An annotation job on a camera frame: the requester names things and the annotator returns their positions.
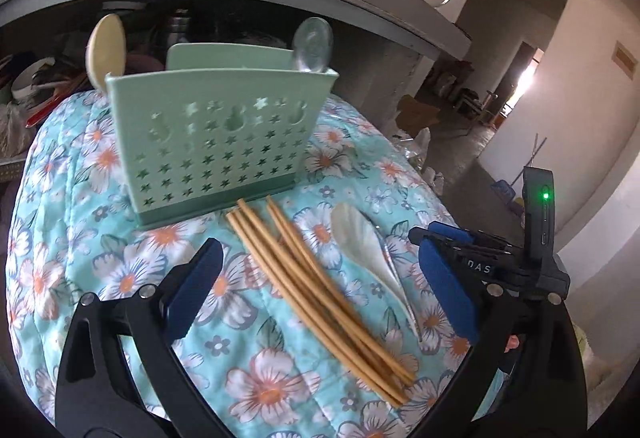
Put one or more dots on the white plastic bags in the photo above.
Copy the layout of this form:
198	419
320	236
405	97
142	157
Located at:
422	153

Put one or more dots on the bundle of wooden chopsticks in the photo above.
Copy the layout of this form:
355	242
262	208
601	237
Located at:
310	288

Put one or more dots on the white ceramic spoon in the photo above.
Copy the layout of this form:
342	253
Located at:
362	238

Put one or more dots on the cream ceramic spoon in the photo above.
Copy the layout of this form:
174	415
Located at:
105	50

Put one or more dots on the stainless steel pot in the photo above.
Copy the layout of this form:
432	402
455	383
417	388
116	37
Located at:
176	25

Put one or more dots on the translucent greenish spoon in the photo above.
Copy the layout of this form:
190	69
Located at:
312	43

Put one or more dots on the cardboard box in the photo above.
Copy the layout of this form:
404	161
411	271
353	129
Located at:
417	113

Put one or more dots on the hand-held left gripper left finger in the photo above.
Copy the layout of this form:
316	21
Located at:
195	289

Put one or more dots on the teal floral blanket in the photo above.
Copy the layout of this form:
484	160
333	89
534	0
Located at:
100	228

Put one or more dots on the blue dustpan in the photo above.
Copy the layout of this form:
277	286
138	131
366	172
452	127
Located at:
502	190

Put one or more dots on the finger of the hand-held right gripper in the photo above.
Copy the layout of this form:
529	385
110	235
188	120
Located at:
450	229
480	266

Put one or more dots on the white bowl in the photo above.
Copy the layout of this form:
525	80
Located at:
30	80

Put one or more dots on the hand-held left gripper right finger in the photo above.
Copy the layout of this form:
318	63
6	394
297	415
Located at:
446	290

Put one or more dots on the wall plaque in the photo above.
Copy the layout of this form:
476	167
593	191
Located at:
625	59

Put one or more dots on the green perforated utensil holder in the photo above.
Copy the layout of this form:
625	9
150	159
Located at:
220	143

